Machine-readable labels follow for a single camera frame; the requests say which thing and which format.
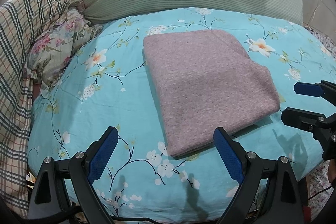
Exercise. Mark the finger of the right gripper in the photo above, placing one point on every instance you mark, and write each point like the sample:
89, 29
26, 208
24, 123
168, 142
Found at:
324, 89
301, 119

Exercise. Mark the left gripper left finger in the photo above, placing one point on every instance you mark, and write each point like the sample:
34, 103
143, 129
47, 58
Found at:
64, 188

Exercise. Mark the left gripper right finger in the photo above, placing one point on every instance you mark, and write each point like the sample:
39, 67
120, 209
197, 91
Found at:
268, 190

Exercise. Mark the mauve knit sweater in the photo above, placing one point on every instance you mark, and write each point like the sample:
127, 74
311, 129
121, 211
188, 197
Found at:
205, 79

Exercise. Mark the pink floral pillow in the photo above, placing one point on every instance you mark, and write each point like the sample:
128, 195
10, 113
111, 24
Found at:
53, 49

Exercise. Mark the plaid checked blanket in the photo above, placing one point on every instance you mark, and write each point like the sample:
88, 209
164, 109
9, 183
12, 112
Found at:
22, 21

